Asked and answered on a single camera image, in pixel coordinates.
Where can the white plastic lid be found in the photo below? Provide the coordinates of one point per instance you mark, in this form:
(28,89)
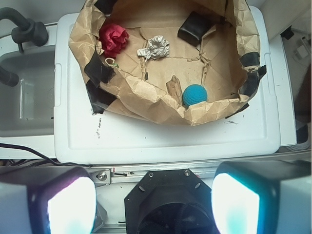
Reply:
(84,137)

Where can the small wood piece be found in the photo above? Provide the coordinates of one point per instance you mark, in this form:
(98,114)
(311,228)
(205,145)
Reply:
(174,89)

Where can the brown paper bag tray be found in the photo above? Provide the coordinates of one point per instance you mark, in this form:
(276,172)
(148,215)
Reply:
(226,62)

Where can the crumpled red paper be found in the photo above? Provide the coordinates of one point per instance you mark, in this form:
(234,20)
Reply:
(113,39)

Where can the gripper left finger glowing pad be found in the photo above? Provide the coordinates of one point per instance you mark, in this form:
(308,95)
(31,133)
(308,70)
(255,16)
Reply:
(46,200)

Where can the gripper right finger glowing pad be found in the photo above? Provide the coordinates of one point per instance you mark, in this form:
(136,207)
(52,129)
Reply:
(263,197)

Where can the blue textured ball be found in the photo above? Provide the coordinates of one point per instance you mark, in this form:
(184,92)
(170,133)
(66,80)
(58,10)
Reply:
(194,94)

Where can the crumpled white paper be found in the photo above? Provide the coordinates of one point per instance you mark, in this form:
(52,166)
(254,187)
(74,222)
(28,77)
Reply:
(156,48)

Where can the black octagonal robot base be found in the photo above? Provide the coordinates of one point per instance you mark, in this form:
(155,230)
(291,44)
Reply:
(170,202)

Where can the black folded pouch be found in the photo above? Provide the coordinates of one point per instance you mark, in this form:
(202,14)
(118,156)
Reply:
(194,28)

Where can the black faucet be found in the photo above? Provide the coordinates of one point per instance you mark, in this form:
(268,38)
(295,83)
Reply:
(26,30)

